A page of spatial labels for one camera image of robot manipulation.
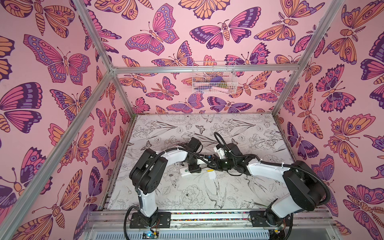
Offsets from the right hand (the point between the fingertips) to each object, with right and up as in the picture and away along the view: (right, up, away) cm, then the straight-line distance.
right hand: (208, 164), depth 85 cm
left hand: (-5, -2, +8) cm, 10 cm away
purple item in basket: (+7, +52, +10) cm, 53 cm away
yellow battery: (+2, -3, -3) cm, 4 cm away
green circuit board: (-30, -31, -12) cm, 45 cm away
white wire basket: (+3, +53, +12) cm, 55 cm away
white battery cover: (+3, -7, +4) cm, 9 cm away
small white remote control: (-14, -5, +5) cm, 15 cm away
